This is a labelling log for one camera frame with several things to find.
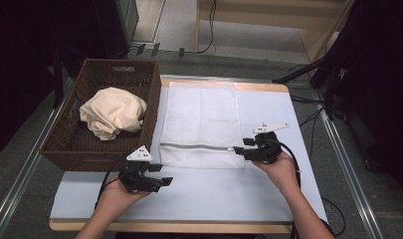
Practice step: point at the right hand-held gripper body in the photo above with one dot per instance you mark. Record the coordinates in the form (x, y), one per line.
(267, 149)

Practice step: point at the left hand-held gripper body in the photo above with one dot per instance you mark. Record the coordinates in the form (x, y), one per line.
(139, 181)

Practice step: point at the white mesh laundry bag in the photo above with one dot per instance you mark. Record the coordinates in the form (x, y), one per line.
(202, 113)

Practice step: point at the brown wicker basket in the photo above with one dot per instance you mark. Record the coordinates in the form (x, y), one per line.
(89, 152)

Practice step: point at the cream cloth garment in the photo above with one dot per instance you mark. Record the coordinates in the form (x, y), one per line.
(112, 111)

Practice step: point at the person's left hand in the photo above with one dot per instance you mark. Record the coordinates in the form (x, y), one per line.
(117, 199)

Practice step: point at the person's right hand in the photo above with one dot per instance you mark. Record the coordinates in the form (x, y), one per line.
(283, 174)

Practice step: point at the white table mat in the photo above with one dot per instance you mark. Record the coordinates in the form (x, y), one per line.
(205, 195)

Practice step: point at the wooden table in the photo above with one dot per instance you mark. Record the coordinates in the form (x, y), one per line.
(175, 227)

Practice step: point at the black metal stand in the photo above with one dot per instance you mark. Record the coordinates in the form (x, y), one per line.
(308, 68)

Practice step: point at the black cabinet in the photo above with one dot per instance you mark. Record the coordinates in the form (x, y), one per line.
(119, 23)

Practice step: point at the metal floor rail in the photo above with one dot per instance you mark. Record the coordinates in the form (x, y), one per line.
(348, 166)
(23, 172)

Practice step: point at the light wooden shelf frame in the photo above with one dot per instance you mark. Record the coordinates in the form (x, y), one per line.
(308, 36)

